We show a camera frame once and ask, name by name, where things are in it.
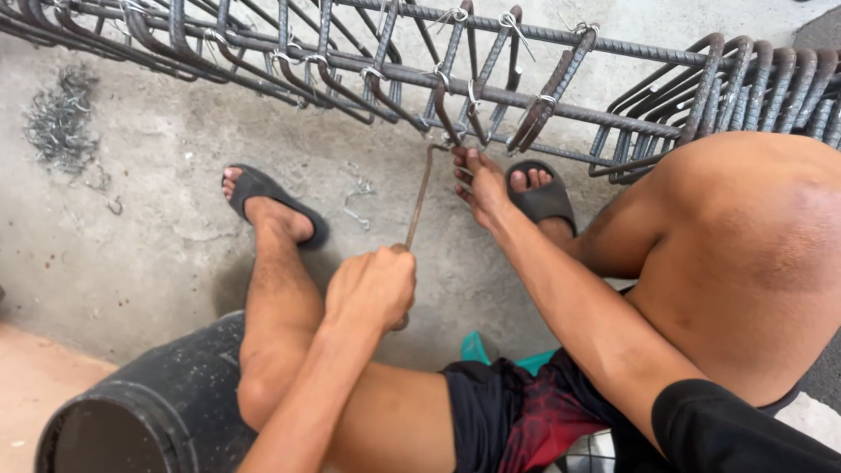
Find teal plastic seat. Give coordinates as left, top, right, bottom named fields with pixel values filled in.
left=460, top=330, right=559, bottom=377

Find person's left hand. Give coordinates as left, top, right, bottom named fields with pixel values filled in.
left=325, top=244, right=418, bottom=332

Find person's leg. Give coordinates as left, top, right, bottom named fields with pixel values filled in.
left=222, top=166, right=459, bottom=473
left=509, top=131, right=841, bottom=408

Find steel rebar cage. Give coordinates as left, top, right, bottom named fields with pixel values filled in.
left=0, top=0, right=841, bottom=186

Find black plastic bucket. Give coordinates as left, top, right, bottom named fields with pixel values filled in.
left=35, top=311, right=258, bottom=473

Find pile of cut tie wires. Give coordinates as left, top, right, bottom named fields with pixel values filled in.
left=21, top=66, right=124, bottom=216

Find person's right hand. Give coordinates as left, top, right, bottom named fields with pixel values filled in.
left=451, top=146, right=520, bottom=232

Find rusty metal tying hook tool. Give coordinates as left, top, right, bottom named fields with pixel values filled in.
left=392, top=142, right=453, bottom=331

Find person's right leg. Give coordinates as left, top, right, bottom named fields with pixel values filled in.
left=509, top=131, right=841, bottom=408

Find thin steel tie wire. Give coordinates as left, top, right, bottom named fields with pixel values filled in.
left=442, top=129, right=475, bottom=180

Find black sleeve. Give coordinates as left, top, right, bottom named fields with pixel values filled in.
left=650, top=379, right=841, bottom=473

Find black and red shorts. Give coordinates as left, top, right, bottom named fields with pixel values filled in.
left=440, top=347, right=804, bottom=473

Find scattered wire pieces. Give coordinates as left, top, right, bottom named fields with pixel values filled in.
left=340, top=162, right=377, bottom=232

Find bunch of loose rebar stirrups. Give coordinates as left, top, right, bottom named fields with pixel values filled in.
left=588, top=33, right=841, bottom=186

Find person's left leg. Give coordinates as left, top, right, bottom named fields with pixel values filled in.
left=222, top=166, right=459, bottom=473

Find black rubber slipper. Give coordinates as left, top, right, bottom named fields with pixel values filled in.
left=505, top=159, right=578, bottom=238
left=221, top=163, right=330, bottom=251

